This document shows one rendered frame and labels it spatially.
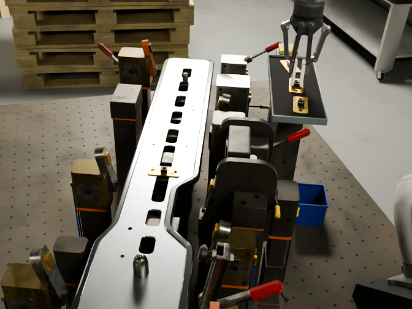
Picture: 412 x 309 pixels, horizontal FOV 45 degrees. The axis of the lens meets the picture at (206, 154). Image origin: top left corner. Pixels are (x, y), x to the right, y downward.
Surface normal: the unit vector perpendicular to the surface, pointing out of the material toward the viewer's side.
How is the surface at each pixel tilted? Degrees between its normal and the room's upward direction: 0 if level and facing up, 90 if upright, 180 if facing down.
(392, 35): 90
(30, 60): 90
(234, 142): 0
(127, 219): 0
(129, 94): 0
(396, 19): 90
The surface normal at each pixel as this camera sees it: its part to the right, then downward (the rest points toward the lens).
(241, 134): 0.04, -0.81
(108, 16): 0.16, 0.58
